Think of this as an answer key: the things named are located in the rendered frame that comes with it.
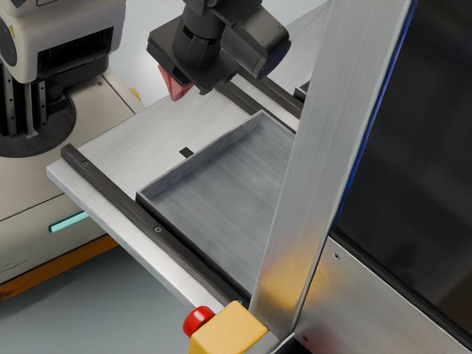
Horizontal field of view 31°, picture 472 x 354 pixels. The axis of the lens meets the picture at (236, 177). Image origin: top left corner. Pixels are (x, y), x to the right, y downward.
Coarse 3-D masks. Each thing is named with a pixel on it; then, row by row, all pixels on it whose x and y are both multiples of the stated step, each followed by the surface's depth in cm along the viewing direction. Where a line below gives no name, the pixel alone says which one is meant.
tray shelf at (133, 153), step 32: (320, 32) 153; (288, 64) 147; (192, 96) 138; (224, 96) 139; (256, 96) 140; (128, 128) 132; (160, 128) 133; (192, 128) 134; (224, 128) 135; (64, 160) 126; (96, 160) 127; (128, 160) 128; (160, 160) 129; (96, 192) 123; (128, 192) 124; (128, 224) 120; (160, 256) 117; (192, 288) 115
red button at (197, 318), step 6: (204, 306) 98; (192, 312) 97; (198, 312) 97; (204, 312) 97; (210, 312) 97; (186, 318) 97; (192, 318) 96; (198, 318) 96; (204, 318) 96; (210, 318) 97; (186, 324) 97; (192, 324) 96; (198, 324) 96; (186, 330) 97; (192, 330) 96
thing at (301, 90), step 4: (308, 80) 139; (300, 84) 138; (304, 84) 139; (308, 84) 140; (296, 88) 138; (300, 88) 138; (304, 88) 140; (296, 92) 138; (300, 92) 138; (304, 92) 137; (296, 96) 139; (300, 96) 138; (304, 96) 138; (300, 100) 139; (304, 100) 138
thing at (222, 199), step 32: (256, 128) 135; (192, 160) 126; (224, 160) 130; (256, 160) 131; (288, 160) 132; (160, 192) 124; (192, 192) 125; (224, 192) 126; (256, 192) 127; (192, 224) 121; (224, 224) 122; (256, 224) 123; (224, 256) 118; (256, 256) 119
